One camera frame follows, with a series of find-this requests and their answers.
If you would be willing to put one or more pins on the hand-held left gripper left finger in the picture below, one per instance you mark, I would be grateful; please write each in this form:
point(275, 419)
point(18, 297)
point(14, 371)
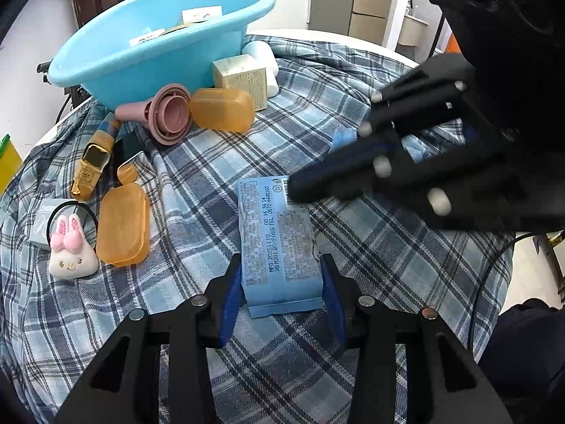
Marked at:
point(230, 304)

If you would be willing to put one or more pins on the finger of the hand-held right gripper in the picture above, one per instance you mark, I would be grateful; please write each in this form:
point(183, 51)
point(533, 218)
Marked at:
point(419, 97)
point(353, 172)

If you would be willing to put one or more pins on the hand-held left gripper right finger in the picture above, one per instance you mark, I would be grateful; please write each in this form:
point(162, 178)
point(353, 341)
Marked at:
point(334, 304)

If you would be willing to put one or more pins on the blue tissue packet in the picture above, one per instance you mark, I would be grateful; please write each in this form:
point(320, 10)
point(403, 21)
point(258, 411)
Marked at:
point(273, 247)

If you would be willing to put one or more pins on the orange translucent plastic case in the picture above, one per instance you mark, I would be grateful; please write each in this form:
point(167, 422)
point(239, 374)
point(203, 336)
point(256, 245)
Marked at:
point(223, 108)
point(121, 225)

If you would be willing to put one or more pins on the blue plastic basin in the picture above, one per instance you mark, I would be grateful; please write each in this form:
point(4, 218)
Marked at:
point(110, 66)

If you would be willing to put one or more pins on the orange chair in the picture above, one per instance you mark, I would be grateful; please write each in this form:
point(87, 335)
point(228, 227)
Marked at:
point(452, 44)

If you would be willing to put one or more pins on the white washbasin cabinet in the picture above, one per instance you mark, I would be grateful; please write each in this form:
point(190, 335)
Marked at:
point(412, 26)

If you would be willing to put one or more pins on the blue plaid cloth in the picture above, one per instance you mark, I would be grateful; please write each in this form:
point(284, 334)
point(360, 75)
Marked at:
point(282, 141)

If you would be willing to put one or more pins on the grey and gold refrigerator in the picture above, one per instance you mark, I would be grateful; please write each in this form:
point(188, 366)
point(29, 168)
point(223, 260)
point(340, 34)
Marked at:
point(370, 4)

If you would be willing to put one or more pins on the cream cardboard box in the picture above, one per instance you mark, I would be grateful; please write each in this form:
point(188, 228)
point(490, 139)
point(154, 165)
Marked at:
point(240, 79)

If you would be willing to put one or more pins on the white plastic bottle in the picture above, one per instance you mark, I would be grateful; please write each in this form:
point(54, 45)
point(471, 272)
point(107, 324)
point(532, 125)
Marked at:
point(262, 53)

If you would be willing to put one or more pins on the small orange lid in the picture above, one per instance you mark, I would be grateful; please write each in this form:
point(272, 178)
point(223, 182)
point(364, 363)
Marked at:
point(126, 173)

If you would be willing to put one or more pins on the black smartphone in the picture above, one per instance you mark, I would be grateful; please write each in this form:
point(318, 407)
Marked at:
point(128, 143)

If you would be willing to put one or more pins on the person's dark trousers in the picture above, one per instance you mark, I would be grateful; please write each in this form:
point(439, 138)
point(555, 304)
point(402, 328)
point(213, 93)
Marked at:
point(521, 349)

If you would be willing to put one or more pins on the dusty pink silicone funnel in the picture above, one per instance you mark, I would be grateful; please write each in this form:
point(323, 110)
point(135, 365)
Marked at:
point(170, 115)

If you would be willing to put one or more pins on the gold metallic object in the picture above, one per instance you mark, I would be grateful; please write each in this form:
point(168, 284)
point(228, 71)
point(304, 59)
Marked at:
point(95, 159)

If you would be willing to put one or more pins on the grey small box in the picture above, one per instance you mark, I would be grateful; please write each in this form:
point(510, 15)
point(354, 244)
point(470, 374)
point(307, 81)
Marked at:
point(39, 225)

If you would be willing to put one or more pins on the white small box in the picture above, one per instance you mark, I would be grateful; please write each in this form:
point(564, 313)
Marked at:
point(201, 13)
point(148, 37)

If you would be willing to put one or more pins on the yellow basket with green rim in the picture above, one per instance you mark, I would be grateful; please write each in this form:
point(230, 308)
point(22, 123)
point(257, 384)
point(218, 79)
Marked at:
point(9, 163)

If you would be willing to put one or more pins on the black bicycle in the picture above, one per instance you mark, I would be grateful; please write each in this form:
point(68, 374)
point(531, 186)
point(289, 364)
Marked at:
point(43, 67)

